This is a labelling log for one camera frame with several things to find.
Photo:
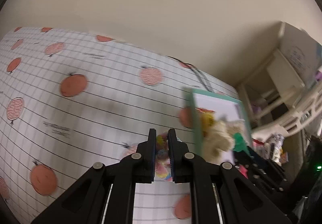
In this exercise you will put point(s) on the yellow rice cracker packet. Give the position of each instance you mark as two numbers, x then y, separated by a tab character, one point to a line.
207	119

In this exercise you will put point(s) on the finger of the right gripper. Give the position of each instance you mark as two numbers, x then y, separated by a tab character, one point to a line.
263	171

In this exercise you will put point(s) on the white wooden shelf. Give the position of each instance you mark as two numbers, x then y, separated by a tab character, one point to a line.
283	94

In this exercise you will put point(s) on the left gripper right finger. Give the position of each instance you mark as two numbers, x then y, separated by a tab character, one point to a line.
172	147

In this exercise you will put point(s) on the pastel rainbow scrunchie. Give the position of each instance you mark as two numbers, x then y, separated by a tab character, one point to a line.
162	164

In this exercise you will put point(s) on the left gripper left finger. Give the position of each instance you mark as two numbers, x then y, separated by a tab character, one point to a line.
151	153

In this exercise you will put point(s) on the pink plastic comb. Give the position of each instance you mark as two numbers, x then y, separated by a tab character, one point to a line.
242	170

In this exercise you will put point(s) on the teal shallow box tray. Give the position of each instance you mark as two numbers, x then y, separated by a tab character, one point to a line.
226	108

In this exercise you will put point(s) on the cream lace cloth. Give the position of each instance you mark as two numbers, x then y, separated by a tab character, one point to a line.
216	142

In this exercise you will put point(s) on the cotton swab bag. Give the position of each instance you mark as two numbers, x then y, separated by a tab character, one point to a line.
236	127

